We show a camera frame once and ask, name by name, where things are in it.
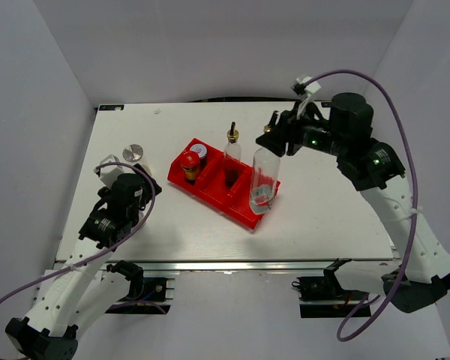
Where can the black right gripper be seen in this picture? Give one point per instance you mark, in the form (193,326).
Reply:
(286,129)

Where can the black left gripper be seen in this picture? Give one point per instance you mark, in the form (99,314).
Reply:
(147,193)

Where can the orange-labelled spice bottle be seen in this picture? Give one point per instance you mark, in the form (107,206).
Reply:
(190,163)

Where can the gold-spout clear oil bottle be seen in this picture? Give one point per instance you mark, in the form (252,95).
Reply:
(264,180)

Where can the white-lidded red spice jar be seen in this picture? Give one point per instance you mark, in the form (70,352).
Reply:
(202,152)

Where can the gold-spout bottle with dark sauce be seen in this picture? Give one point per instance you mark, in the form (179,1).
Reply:
(232,157)

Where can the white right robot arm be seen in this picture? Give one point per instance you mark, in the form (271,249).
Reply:
(423,277)

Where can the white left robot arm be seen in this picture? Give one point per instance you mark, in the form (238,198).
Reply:
(53,327)

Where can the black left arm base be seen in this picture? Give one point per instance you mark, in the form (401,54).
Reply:
(148,293)

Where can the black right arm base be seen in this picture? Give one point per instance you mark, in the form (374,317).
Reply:
(317,300)

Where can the silver-lidded clear jar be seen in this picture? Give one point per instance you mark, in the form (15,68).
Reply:
(134,154)

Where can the red plastic organizer bin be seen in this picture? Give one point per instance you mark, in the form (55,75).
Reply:
(209,186)

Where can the blue label sticker left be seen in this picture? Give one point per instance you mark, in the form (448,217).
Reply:
(111,107)

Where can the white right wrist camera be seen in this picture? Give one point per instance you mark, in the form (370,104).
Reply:
(305,89)

